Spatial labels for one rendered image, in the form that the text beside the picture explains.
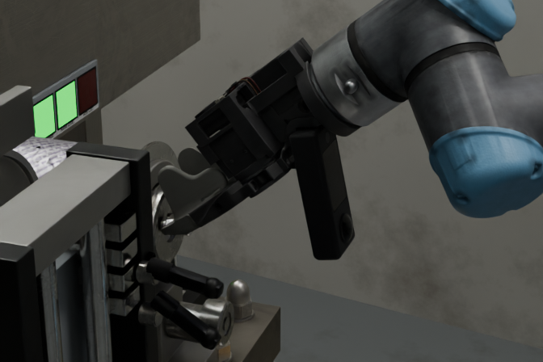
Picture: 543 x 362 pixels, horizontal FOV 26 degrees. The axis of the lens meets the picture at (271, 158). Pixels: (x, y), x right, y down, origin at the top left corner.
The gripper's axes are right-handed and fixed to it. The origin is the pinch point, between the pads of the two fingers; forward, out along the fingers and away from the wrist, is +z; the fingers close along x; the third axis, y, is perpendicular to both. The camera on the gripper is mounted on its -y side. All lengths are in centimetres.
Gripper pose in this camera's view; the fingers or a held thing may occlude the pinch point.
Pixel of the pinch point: (182, 226)
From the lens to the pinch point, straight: 105.4
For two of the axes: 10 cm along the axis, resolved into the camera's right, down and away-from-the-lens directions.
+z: -7.2, 5.0, 4.8
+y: -6.0, -7.9, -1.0
